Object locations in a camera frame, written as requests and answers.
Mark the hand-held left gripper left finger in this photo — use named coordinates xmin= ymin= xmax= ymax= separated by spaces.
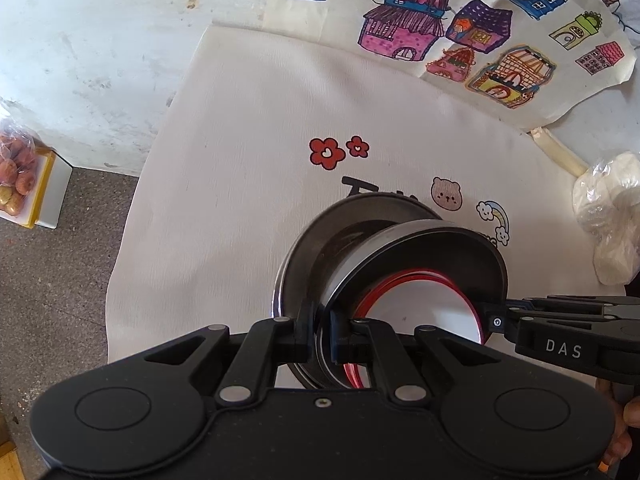
xmin=144 ymin=304 xmax=316 ymax=406

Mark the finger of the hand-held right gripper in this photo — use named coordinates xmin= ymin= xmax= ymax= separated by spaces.
xmin=481 ymin=294 xmax=640 ymax=346

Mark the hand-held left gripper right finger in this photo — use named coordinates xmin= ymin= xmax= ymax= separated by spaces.
xmin=329 ymin=309 xmax=507 ymax=406

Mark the steel plate with round sticker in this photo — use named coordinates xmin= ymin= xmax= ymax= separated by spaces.
xmin=273 ymin=195 xmax=449 ymax=391

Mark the stainless steel bowl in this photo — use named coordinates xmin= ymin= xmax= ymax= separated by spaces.
xmin=319 ymin=218 xmax=510 ymax=391

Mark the person's right hand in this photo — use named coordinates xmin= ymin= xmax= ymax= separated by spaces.
xmin=595 ymin=377 xmax=640 ymax=467

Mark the plastic bag of white buns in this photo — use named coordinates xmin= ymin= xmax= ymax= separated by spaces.
xmin=572 ymin=152 xmax=640 ymax=286

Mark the cream printed tablecloth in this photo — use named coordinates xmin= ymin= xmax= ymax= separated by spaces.
xmin=104 ymin=24 xmax=631 ymax=391

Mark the white and yellow box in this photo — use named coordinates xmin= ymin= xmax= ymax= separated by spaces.
xmin=0 ymin=146 xmax=74 ymax=231

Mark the brown cardboard box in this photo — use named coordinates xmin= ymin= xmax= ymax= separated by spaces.
xmin=0 ymin=401 xmax=24 ymax=480

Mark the plastic bag of red fruit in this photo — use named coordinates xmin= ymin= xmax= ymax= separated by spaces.
xmin=0 ymin=119 xmax=39 ymax=217

